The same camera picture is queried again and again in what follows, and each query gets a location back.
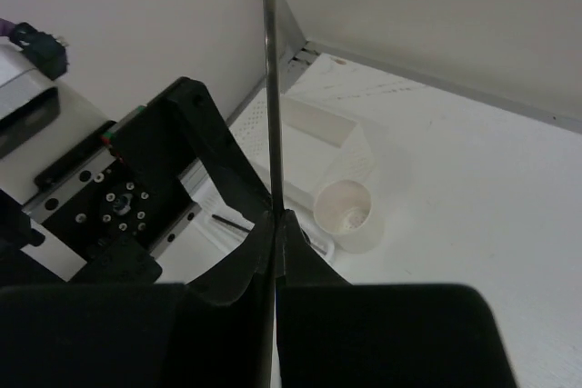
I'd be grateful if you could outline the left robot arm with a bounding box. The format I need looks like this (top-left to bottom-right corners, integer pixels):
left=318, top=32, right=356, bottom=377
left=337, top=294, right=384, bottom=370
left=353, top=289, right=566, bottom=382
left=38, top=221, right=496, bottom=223
left=1, top=77, right=271, bottom=286

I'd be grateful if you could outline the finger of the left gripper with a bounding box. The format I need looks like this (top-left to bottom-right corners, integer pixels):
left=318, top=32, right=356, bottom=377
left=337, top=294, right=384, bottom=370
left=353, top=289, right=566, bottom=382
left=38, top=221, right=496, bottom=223
left=164, top=77, right=273, bottom=243
left=70, top=236, right=162, bottom=284

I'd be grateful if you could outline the silver metal chopstick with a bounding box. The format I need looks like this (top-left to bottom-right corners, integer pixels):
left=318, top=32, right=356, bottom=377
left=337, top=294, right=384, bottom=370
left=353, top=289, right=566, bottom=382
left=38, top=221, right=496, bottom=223
left=263, top=0, right=285, bottom=387

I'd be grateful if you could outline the cream cylindrical cup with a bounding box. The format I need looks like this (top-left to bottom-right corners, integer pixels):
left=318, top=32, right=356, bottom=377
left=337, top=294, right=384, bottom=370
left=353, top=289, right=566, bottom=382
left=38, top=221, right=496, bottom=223
left=313, top=180, right=385, bottom=254

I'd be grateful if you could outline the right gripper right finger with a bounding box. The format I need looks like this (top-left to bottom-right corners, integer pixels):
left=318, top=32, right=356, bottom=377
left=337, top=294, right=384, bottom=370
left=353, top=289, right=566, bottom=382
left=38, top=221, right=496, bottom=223
left=275, top=211, right=517, bottom=387

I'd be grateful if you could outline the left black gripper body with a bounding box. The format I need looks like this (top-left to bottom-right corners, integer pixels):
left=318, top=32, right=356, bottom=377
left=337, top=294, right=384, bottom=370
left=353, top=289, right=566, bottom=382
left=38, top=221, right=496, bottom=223
left=1, top=101, right=197, bottom=284

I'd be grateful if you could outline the black thin chopstick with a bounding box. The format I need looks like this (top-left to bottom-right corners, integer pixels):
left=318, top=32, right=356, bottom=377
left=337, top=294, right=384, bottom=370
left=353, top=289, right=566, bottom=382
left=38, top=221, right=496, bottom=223
left=211, top=214, right=251, bottom=233

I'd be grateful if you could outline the white perforated flat tray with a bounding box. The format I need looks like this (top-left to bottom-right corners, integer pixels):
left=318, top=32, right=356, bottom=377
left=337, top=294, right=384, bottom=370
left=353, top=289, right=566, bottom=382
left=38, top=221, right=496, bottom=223
left=190, top=178, right=337, bottom=266

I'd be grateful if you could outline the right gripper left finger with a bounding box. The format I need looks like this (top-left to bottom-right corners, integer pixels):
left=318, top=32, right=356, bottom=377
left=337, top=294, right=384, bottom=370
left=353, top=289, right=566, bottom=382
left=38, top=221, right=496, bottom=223
left=1, top=225, right=273, bottom=387

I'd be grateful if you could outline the white perforated square box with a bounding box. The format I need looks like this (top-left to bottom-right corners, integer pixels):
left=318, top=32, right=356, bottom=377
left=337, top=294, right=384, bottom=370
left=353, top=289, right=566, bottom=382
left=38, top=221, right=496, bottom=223
left=230, top=90, right=375, bottom=210

